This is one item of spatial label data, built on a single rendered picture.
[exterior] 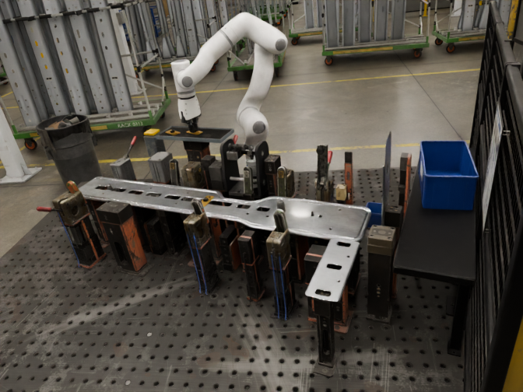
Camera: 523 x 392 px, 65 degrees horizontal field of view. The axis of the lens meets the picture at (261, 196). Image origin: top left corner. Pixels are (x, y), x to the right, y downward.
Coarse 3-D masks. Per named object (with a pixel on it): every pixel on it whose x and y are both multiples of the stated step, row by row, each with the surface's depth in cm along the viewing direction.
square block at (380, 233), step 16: (368, 240) 129; (384, 240) 126; (368, 256) 132; (384, 256) 130; (368, 272) 135; (384, 272) 133; (368, 288) 139; (384, 288) 136; (368, 304) 142; (384, 304) 139; (384, 320) 143
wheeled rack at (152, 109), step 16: (144, 0) 529; (16, 16) 511; (32, 16) 492; (48, 16) 495; (128, 32) 474; (144, 64) 515; (160, 64) 581; (0, 96) 516; (96, 112) 581; (128, 112) 556; (144, 112) 555; (160, 112) 556; (32, 128) 546; (96, 128) 530; (112, 128) 530; (144, 128) 533; (32, 144) 554
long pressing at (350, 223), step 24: (96, 192) 192; (120, 192) 189; (144, 192) 186; (168, 192) 183; (192, 192) 181; (216, 192) 178; (216, 216) 162; (240, 216) 159; (264, 216) 157; (288, 216) 155; (312, 216) 153; (336, 216) 151; (360, 216) 149; (360, 240) 139
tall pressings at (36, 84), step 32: (0, 0) 503; (32, 0) 507; (64, 0) 505; (96, 0) 500; (0, 32) 496; (64, 32) 518; (96, 32) 540; (32, 64) 558; (64, 64) 534; (96, 64) 535; (32, 96) 536; (64, 96) 559; (96, 96) 552; (128, 96) 555
